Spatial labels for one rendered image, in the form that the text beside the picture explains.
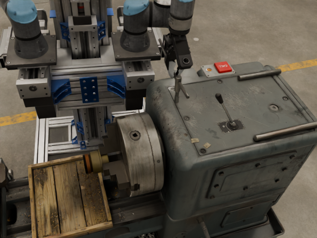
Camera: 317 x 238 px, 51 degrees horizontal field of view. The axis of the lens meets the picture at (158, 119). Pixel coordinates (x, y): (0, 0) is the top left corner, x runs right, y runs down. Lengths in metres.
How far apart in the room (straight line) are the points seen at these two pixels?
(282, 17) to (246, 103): 3.42
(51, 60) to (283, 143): 1.06
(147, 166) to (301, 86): 2.68
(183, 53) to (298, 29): 3.52
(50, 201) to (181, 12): 0.91
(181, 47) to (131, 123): 0.33
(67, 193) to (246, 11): 3.67
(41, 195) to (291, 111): 1.06
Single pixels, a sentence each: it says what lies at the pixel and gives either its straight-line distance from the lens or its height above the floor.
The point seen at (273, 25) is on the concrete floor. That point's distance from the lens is 4.49.
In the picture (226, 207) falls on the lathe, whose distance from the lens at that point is 1.50.
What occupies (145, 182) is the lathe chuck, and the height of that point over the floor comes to 1.11.
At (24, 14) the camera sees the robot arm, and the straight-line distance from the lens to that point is 1.56.
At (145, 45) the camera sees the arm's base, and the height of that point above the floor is 1.19.
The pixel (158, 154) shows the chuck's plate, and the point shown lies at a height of 1.20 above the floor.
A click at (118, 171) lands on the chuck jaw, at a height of 1.10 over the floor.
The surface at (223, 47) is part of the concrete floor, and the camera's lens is 3.86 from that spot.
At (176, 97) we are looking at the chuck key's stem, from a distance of 1.26.
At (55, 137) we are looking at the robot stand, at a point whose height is 0.21.
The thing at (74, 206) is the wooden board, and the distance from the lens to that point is 1.44.
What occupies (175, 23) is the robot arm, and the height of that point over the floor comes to 1.57.
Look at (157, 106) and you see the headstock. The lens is 1.29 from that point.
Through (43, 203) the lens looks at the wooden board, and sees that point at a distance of 1.47.
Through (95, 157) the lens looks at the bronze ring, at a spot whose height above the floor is 1.12.
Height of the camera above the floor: 2.15
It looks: 48 degrees down
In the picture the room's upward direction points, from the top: 6 degrees clockwise
